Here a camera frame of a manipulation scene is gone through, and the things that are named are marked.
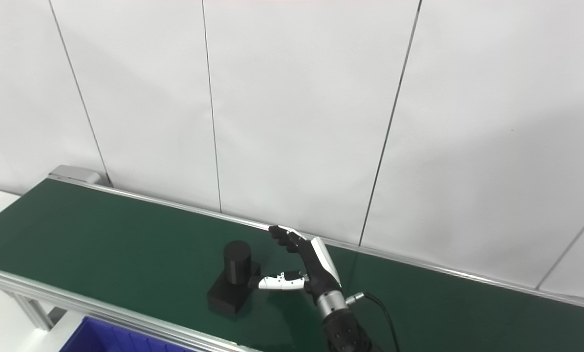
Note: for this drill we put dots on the black cylinder block part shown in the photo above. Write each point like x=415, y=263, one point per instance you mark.
x=233, y=283

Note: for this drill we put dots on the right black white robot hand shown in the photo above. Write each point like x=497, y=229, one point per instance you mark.
x=318, y=274

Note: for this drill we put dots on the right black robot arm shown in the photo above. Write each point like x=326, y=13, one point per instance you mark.
x=343, y=330

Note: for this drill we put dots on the blue plastic bin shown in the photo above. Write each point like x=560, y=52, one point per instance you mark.
x=106, y=337

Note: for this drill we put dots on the green conveyor belt aluminium frame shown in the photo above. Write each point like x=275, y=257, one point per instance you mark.
x=125, y=239

